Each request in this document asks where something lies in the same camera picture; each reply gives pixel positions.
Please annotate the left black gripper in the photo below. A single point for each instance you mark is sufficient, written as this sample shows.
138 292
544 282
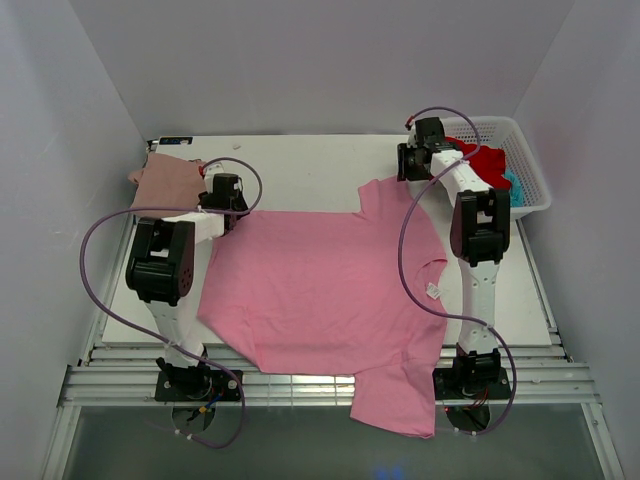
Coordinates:
240 203

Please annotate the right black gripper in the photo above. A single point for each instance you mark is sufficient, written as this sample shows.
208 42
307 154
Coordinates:
404 170

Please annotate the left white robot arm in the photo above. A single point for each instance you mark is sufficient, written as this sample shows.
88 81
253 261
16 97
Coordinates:
162 265

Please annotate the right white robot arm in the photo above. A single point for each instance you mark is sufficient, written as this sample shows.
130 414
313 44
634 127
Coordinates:
479 237

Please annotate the folded dusty pink t shirt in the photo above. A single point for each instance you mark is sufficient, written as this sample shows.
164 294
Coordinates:
167 181

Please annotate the red t shirt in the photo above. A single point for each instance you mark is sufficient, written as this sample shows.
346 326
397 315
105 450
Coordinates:
490 165

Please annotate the blue label sticker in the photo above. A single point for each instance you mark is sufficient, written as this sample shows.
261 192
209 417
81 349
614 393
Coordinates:
175 140

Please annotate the white plastic mesh basket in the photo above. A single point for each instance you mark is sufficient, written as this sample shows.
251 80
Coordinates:
504 133

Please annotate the teal t shirt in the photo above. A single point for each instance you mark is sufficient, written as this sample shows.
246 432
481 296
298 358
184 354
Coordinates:
516 191

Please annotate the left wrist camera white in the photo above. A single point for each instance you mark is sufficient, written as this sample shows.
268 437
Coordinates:
208 173

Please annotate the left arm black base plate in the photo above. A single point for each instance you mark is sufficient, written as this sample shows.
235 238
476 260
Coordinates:
196 384

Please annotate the aluminium rail frame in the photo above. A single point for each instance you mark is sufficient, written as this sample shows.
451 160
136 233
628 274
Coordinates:
299 427

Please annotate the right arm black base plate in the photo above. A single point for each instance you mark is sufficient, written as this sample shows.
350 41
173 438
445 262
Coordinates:
472 376

